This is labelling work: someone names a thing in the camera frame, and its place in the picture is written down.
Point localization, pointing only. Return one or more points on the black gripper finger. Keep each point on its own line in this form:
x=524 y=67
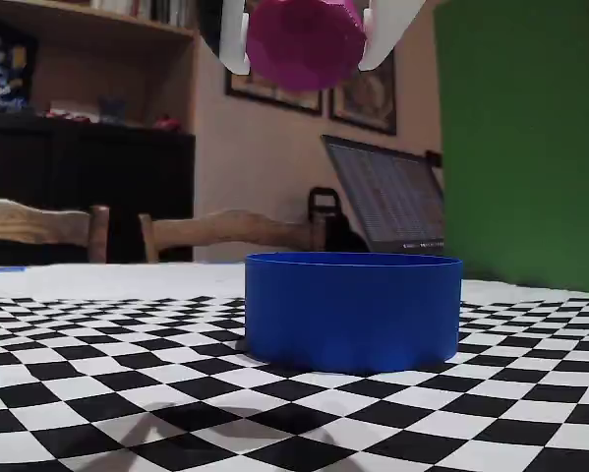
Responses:
x=230 y=34

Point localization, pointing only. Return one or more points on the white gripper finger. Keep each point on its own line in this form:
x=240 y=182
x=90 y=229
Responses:
x=392 y=29

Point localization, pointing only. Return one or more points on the pink faceted ball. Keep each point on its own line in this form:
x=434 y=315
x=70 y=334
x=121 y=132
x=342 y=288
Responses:
x=304 y=44

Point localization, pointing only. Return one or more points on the blue round box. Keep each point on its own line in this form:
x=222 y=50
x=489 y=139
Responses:
x=353 y=314

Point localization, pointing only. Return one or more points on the framed picture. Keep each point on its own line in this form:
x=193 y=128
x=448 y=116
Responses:
x=368 y=103
x=294 y=100

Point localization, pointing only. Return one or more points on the row of books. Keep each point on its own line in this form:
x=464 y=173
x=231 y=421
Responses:
x=151 y=10

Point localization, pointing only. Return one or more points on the small red object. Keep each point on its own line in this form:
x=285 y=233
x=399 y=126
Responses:
x=166 y=122

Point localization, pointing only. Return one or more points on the blue glass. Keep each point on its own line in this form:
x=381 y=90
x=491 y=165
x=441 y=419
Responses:
x=112 y=110

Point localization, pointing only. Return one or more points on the light wooden shelf unit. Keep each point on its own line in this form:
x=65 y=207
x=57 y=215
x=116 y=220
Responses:
x=77 y=64

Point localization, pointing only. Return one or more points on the open laptop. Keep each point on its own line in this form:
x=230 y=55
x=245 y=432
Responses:
x=387 y=196

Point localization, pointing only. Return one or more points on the large green book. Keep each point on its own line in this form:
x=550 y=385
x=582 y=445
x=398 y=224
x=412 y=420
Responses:
x=520 y=147

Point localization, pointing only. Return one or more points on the red white flat object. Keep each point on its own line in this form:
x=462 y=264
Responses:
x=73 y=115

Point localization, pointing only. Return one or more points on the wooden chair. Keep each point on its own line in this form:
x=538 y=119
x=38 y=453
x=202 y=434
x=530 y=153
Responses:
x=235 y=228
x=28 y=221

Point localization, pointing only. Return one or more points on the black cabinet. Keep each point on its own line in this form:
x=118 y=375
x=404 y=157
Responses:
x=77 y=167

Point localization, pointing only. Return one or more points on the dark blue poster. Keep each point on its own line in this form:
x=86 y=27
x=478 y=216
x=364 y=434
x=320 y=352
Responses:
x=4 y=69

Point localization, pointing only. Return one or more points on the black white checkered mat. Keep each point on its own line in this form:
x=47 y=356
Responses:
x=127 y=393

